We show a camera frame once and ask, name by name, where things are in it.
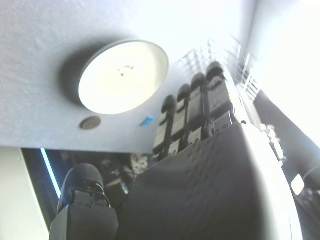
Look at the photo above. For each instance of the blue block with two holes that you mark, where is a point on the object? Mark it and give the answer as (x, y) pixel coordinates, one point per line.
(147, 120)

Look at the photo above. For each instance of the white robot torso column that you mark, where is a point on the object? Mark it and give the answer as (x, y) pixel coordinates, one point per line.
(15, 187)

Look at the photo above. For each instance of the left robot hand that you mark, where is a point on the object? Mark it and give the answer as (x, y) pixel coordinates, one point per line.
(200, 190)

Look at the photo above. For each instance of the brown round sandwich cookie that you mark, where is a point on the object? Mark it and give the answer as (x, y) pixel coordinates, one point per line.
(90, 123)

